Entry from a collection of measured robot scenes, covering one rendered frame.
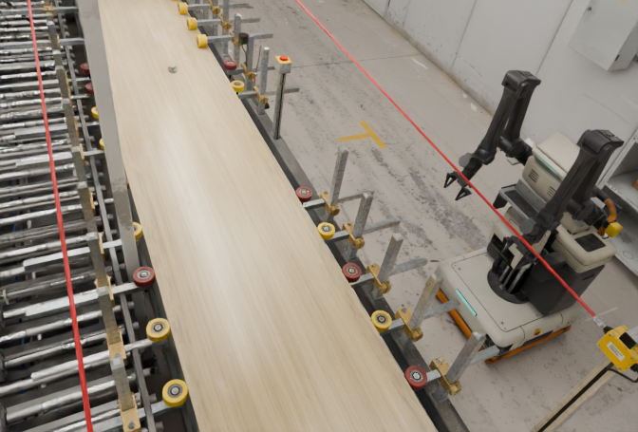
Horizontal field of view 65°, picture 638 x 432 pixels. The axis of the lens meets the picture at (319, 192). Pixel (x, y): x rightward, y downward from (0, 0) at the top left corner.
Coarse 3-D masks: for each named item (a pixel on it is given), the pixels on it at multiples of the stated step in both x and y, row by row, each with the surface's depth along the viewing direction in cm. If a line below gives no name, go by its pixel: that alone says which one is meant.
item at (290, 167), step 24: (192, 0) 430; (216, 48) 375; (264, 120) 317; (288, 168) 286; (312, 192) 274; (312, 216) 267; (360, 264) 241; (360, 288) 232; (384, 336) 220; (408, 360) 207; (432, 384) 201; (432, 408) 195
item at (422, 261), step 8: (424, 256) 234; (400, 264) 228; (408, 264) 229; (416, 264) 230; (424, 264) 233; (392, 272) 225; (400, 272) 228; (360, 280) 218; (368, 280) 220; (352, 288) 218
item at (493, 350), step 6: (486, 348) 199; (492, 348) 200; (480, 354) 197; (486, 354) 197; (492, 354) 198; (474, 360) 195; (480, 360) 197; (450, 366) 191; (468, 366) 195; (432, 372) 188; (438, 372) 189; (432, 378) 187; (438, 378) 188; (426, 384) 187; (414, 390) 185
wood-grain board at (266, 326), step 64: (128, 0) 368; (128, 64) 305; (192, 64) 315; (128, 128) 260; (192, 128) 267; (256, 128) 276; (192, 192) 232; (256, 192) 239; (192, 256) 205; (256, 256) 210; (320, 256) 215; (192, 320) 184; (256, 320) 188; (320, 320) 192; (192, 384) 167; (256, 384) 170; (320, 384) 173; (384, 384) 176
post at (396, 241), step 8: (392, 240) 202; (400, 240) 200; (392, 248) 203; (400, 248) 204; (392, 256) 206; (384, 264) 212; (392, 264) 211; (384, 272) 214; (384, 280) 217; (376, 296) 224
